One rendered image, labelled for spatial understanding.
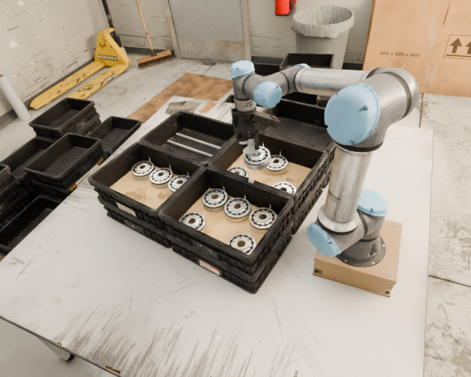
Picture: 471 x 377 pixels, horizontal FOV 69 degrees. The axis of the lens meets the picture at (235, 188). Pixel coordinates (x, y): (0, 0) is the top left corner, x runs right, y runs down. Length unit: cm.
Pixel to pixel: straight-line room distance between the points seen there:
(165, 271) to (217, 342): 35
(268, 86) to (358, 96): 37
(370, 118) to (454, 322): 160
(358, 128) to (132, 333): 97
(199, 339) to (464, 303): 151
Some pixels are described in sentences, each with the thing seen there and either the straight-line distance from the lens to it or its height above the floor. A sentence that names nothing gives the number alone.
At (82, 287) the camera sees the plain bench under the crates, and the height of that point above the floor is 70.
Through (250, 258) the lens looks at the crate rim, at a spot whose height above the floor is 93.
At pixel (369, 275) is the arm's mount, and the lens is 123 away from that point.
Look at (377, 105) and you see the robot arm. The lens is 76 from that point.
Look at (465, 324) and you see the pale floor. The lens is 221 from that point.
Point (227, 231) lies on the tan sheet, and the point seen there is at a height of 83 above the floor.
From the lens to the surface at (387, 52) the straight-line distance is 387.
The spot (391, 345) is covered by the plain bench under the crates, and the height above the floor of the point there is 70.
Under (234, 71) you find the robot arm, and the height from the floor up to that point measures 134.
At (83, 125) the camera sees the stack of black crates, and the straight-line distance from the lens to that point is 287.
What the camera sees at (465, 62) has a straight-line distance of 392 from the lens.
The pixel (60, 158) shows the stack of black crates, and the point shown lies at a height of 49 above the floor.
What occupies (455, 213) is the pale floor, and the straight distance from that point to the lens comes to 268.
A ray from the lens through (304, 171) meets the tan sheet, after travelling 149.
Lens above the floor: 181
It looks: 43 degrees down
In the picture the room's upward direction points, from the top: 8 degrees counter-clockwise
